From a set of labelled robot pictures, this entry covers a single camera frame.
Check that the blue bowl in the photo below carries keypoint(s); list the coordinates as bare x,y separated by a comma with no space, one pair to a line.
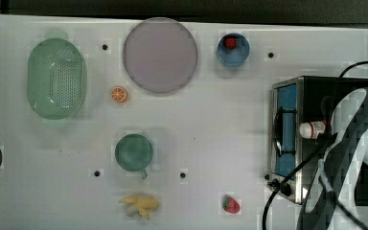
235,57

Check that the green mug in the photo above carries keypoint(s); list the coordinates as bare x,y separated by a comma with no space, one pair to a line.
134,153

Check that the green perforated basket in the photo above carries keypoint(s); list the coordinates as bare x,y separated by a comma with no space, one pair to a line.
56,84

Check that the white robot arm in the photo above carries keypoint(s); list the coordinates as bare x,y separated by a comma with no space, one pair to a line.
330,201

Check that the round grey-purple plate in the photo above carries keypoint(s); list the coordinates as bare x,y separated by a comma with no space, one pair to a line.
160,55

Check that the silver toaster oven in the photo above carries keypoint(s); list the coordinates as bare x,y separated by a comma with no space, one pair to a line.
294,102

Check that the orange slice toy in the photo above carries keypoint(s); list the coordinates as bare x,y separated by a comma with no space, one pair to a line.
118,94

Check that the yellow banana bunch toy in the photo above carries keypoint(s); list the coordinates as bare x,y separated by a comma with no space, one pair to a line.
140,204

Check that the red toy in bowl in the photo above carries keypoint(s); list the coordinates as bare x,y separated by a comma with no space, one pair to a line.
230,42

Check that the red strawberry toy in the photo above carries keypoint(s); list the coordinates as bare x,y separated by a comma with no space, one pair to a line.
230,205

